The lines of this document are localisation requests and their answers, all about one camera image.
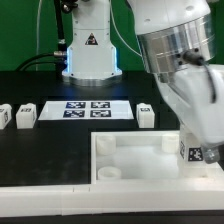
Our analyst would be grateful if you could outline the white marker sheet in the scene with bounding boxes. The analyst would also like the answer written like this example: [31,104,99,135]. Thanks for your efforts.
[39,100,133,121]

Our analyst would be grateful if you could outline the white square tabletop part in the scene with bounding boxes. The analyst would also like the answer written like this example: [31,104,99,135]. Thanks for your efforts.
[91,131,216,183]

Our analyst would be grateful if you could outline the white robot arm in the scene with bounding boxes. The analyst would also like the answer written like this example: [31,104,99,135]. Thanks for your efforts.
[62,0,224,164]

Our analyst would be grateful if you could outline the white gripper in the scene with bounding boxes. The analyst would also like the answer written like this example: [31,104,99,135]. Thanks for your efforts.
[156,64,224,164]

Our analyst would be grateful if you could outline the white L-shaped fence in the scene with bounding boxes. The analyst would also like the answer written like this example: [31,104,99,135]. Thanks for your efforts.
[0,163,224,217]

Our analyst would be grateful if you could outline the black cables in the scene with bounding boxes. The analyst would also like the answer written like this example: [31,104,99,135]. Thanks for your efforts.
[15,0,78,72]

